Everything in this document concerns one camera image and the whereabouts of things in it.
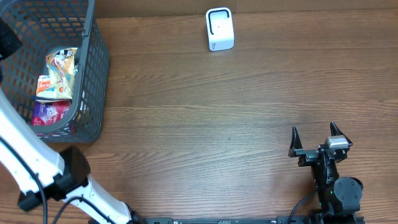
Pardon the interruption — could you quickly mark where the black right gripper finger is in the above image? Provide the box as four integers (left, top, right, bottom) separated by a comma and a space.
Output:
330, 121, 353, 145
288, 126, 303, 157

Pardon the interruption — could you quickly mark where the grey plastic basket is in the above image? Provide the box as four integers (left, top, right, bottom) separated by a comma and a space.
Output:
1, 1, 109, 142

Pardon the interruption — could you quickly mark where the small orange juice carton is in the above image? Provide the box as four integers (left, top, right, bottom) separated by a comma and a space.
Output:
36, 75, 52, 95

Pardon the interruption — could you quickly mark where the yellow snack bag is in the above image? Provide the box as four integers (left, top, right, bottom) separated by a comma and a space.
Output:
40, 47, 78, 100

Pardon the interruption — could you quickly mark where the red purple pouch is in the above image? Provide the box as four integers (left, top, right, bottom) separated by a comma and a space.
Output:
32, 101, 71, 126

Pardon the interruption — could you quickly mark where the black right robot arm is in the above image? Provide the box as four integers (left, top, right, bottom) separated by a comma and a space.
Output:
286, 122, 365, 224

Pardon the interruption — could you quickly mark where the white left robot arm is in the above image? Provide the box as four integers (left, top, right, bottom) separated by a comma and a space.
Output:
1, 12, 136, 223

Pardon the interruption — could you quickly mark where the white barcode scanner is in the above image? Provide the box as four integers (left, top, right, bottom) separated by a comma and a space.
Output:
205, 7, 234, 52

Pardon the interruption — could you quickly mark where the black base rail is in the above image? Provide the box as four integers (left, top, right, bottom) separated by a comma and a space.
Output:
88, 215, 365, 224

